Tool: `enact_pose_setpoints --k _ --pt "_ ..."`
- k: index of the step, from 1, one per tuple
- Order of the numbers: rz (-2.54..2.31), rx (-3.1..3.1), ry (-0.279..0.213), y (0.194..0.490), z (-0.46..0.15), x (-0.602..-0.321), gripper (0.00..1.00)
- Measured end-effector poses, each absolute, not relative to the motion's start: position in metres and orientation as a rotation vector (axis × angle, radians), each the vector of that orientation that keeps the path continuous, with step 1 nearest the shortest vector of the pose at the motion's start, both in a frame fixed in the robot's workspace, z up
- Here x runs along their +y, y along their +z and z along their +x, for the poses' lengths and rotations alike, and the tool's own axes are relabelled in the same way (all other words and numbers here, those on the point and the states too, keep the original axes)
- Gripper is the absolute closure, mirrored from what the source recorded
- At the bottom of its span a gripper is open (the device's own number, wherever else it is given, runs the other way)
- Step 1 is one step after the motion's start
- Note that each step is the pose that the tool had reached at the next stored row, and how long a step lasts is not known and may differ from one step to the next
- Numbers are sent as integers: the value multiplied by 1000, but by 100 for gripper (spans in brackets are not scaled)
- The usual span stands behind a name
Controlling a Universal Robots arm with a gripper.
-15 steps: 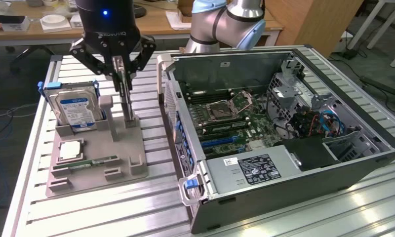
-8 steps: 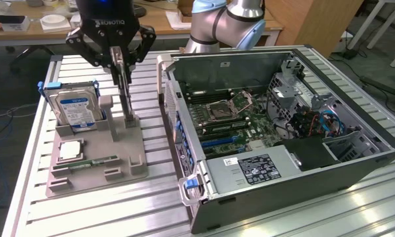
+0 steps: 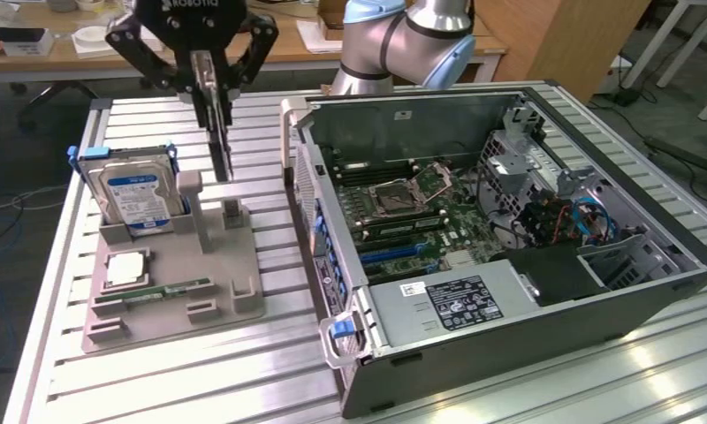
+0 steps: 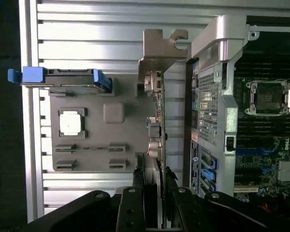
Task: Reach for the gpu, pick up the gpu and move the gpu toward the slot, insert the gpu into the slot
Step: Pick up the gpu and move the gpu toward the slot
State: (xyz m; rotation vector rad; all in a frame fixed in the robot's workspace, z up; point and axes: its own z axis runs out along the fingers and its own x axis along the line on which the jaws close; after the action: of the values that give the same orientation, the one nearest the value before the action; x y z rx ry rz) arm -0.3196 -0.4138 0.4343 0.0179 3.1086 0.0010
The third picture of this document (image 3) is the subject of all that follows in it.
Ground red wire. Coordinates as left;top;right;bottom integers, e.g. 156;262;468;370
555;203;574;240

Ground metal socket cover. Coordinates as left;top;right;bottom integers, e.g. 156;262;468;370
410;162;456;205

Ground black power adapter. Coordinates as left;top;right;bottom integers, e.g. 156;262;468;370
611;87;642;108

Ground silver CPU chip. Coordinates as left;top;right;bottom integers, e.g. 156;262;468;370
105;254;147;284

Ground silver power supply unit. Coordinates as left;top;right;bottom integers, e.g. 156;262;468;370
364;259;538;350

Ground green motherboard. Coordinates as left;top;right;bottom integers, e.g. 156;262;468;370
328;145;508;286

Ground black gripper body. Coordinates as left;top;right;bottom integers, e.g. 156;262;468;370
135;0;249;67

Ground white paper stack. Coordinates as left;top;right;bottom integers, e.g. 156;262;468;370
297;19;344;54

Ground open cardboard box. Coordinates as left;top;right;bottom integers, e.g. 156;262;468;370
319;0;348;42

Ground black expansion slot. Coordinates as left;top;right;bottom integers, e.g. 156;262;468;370
356;237;418;254

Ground blue wire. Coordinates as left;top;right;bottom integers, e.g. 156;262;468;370
570;199;622;245

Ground white box black lid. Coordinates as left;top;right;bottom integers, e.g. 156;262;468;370
0;26;56;57

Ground hard disk in blue caddy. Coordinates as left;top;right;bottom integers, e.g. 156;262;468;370
65;140;181;238

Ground CPU socket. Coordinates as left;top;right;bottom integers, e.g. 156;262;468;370
368;178;430;217

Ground white box red button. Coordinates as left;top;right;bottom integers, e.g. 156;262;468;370
603;56;633;95

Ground grey parts rack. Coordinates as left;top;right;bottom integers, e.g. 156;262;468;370
80;170;268;354

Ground silver disk bay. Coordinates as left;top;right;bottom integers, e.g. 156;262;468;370
576;233;707;292

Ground white square holder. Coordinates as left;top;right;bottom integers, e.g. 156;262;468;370
69;25;119;58

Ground white table frame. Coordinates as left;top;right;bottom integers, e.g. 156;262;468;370
622;0;707;120

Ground white floor cable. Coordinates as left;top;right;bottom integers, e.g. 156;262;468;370
0;184;73;212

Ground blue floor cable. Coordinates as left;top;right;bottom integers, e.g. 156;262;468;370
0;207;25;385

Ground perforated silver drive cage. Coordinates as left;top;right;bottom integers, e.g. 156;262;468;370
476;105;571;198

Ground wooden cabinet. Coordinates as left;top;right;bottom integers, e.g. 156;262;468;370
475;0;653;103

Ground green RAM stick white label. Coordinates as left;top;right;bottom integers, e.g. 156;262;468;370
362;214;447;236

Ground black open PC case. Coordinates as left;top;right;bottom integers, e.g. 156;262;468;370
279;86;707;420

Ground graphics card with metal bracket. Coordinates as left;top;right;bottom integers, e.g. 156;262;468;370
187;49;237;186

